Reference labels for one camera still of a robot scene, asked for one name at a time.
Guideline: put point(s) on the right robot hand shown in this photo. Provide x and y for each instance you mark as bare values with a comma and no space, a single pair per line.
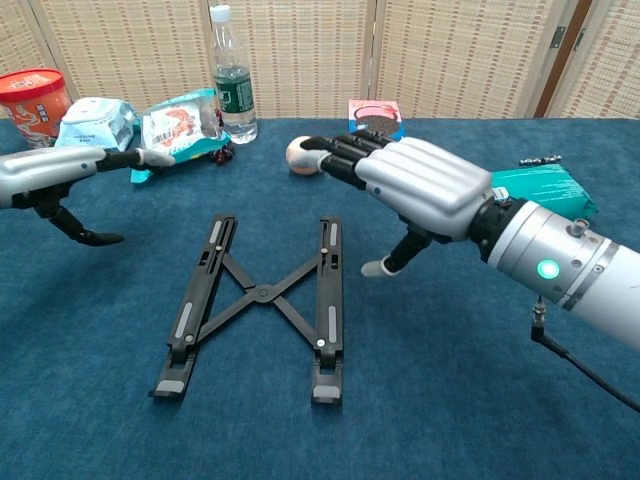
430,185

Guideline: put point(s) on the clear water bottle green label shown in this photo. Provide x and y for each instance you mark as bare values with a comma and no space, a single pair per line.
232,95

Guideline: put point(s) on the red instant noodle cup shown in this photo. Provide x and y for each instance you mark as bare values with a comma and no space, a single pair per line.
35,105

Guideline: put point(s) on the light blue tissue pack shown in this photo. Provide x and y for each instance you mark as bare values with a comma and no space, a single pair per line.
95,125

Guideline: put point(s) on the peach coloured ball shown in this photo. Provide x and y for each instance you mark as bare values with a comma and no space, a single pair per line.
297,162

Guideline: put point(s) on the teal white shrimp snack bag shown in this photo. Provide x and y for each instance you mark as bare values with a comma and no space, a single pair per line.
180,125

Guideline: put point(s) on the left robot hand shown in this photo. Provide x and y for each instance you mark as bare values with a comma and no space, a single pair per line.
45,167

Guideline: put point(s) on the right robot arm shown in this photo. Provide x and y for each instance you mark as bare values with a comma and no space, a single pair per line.
575,260

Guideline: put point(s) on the teal wet wipes pack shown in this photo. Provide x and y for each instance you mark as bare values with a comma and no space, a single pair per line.
550,185

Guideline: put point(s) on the blue cookie box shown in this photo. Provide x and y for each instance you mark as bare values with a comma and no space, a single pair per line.
370,112

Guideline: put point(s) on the black folding laptop stand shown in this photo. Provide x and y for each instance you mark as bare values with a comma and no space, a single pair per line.
263,291

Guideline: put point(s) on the bamboo folding screen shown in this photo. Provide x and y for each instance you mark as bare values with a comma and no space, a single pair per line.
450,50

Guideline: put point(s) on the blue felt table mat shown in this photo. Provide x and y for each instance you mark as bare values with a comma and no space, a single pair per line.
100,350

